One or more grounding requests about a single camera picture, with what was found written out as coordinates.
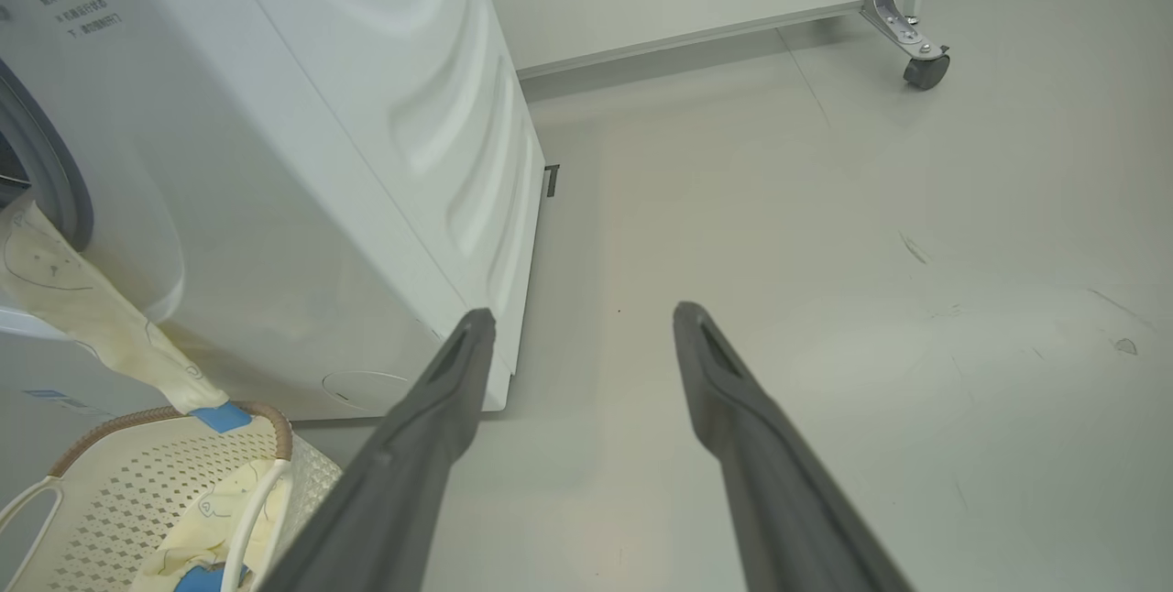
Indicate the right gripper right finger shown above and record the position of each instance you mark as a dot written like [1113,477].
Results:
[779,482]

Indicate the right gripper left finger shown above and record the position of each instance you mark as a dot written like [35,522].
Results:
[394,473]

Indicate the white front-load washing machine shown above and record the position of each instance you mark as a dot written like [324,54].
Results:
[275,161]

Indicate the cream basket with brown rim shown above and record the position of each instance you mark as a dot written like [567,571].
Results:
[119,491]

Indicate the blue energy label sticker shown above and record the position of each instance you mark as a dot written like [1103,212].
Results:
[55,398]

